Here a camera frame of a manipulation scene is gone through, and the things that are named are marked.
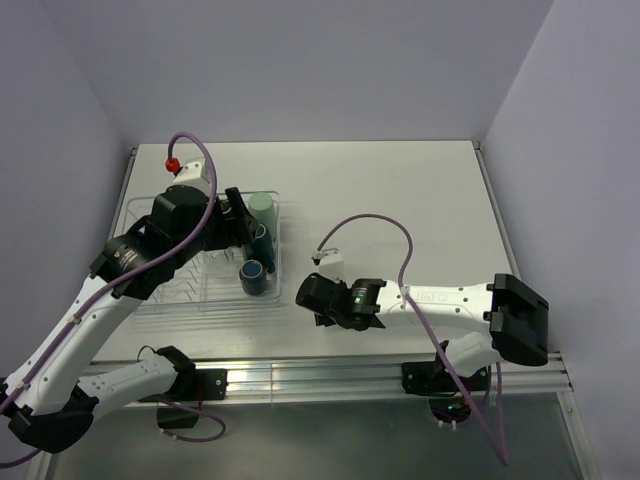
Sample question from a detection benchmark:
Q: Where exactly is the dark blue mug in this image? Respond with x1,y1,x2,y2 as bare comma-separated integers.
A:
239,260,267,296

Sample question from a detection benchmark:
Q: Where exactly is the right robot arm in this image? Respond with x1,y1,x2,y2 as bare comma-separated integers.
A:
295,273,549,390

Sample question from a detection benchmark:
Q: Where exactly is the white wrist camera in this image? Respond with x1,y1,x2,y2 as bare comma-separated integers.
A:
165,157,211,194
312,247,346,282

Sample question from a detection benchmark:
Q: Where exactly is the dark green mug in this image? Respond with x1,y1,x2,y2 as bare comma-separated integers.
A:
251,223,276,274

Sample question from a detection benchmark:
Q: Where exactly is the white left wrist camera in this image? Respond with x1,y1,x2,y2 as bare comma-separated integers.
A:
165,157,211,194

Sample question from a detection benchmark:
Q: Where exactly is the light green plastic cup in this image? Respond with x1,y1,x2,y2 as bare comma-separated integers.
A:
248,191,277,240

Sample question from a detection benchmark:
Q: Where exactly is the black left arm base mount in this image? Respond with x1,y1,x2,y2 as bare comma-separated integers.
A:
156,368,228,431

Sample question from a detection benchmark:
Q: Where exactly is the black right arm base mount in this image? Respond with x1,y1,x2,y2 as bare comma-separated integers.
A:
401,360,491,397

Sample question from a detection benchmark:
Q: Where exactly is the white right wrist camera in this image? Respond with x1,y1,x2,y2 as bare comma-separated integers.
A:
312,247,346,282

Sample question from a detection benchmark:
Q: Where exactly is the large clear glass cup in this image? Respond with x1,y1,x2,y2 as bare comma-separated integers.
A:
203,248,236,279

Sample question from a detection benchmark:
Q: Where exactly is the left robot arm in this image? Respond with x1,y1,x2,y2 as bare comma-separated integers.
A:
1,186,258,453

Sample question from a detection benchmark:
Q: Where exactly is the aluminium rail frame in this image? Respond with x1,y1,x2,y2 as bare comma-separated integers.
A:
34,355,601,479

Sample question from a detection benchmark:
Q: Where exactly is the clear wire dish rack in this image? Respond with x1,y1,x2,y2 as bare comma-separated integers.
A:
119,189,286,314

